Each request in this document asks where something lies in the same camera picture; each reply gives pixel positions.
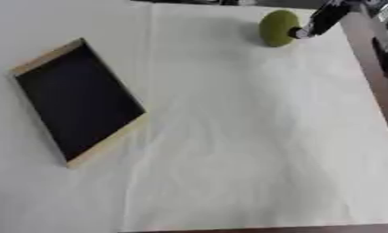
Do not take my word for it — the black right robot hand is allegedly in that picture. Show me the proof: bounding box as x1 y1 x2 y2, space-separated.
286 0 360 40

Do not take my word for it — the olive green round toy fruit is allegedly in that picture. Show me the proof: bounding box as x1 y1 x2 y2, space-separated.
258 9 302 48

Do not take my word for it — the tan box with black inside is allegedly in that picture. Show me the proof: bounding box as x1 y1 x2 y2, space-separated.
9 36 149 169

